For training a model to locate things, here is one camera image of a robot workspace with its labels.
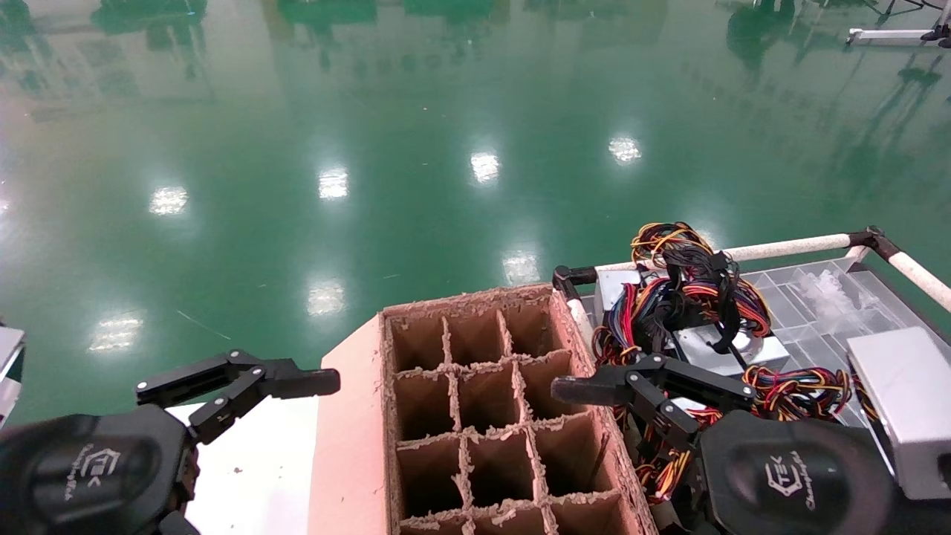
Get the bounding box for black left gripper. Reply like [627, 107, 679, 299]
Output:
[0, 405, 200, 535]

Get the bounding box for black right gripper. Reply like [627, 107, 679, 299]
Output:
[551, 354, 900, 535]

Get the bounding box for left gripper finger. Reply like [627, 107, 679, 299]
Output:
[136, 351, 341, 445]

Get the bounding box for silver power supply with cables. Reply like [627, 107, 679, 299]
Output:
[845, 325, 951, 500]

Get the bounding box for brown cardboard divider box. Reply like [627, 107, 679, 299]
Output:
[308, 282, 659, 535]

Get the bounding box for silver power supply box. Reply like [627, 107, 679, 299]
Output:
[594, 268, 646, 314]

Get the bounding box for black tube joint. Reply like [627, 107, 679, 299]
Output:
[849, 226, 902, 259]
[553, 265, 600, 300]

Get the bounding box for silver power supply with fan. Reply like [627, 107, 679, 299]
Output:
[671, 322, 791, 375]

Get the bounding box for clear plastic divider tray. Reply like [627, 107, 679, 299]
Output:
[743, 256, 951, 447]

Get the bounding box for crumpled clear plastic wrap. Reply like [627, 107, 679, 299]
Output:
[798, 267, 882, 317]

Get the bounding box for white metal base bar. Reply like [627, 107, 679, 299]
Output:
[847, 27, 941, 48]

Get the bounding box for black stand legs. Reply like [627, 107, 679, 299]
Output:
[877, 0, 951, 22]

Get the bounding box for tube frame shelf rack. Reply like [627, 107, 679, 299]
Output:
[0, 325, 27, 429]

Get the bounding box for white padded tube cart frame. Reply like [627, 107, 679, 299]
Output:
[566, 232, 951, 350]

